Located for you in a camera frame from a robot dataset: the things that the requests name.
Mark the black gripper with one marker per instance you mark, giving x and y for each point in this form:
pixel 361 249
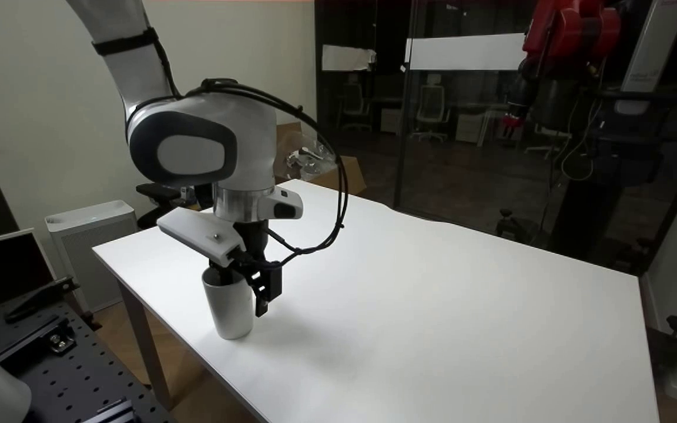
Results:
pixel 250 238

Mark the white ceramic mug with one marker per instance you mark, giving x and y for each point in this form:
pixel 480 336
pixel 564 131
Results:
pixel 228 314

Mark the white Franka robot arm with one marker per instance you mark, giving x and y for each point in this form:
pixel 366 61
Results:
pixel 198 149

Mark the grey table leg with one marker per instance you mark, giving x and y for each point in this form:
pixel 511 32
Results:
pixel 147 345

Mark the clear plastic wrap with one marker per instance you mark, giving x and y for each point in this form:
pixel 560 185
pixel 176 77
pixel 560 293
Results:
pixel 306 160

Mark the open cardboard box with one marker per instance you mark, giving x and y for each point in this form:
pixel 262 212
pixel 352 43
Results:
pixel 345 178

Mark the white floor cabinet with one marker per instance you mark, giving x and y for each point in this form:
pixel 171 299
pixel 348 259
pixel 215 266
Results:
pixel 93 237

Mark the black optical breadboard table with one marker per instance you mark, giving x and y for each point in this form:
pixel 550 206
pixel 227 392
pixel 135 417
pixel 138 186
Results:
pixel 63 372

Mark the black hand tool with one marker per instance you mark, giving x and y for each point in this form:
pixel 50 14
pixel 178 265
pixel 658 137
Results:
pixel 40 299

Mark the white office chair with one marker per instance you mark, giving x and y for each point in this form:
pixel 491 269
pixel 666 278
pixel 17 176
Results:
pixel 430 106
pixel 352 103

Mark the white paper sign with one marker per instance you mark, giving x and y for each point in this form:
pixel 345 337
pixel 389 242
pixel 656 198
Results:
pixel 345 57

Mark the white whiteboard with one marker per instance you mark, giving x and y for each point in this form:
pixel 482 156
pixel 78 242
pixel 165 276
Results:
pixel 464 50

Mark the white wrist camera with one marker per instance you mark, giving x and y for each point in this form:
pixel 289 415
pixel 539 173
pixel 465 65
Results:
pixel 198 229

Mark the white flange bracket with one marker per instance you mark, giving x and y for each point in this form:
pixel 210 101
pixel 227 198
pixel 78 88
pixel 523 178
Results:
pixel 285 204

